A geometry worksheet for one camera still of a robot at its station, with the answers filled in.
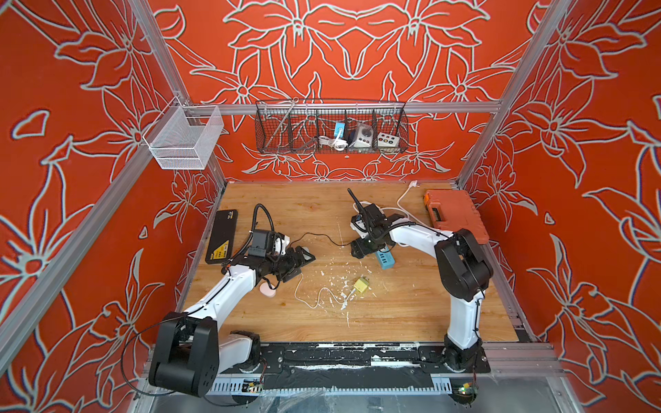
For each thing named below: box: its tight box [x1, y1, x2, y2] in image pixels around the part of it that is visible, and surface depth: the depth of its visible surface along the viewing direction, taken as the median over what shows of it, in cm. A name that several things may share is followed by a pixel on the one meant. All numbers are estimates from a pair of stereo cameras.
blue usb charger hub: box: [376, 250, 396, 271], surface depth 93 cm
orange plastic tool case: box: [423, 189, 490, 245], surface depth 105 cm
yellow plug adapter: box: [353, 277, 370, 294], surface depth 87 cm
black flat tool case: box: [204, 209, 239, 265], surface depth 103 cm
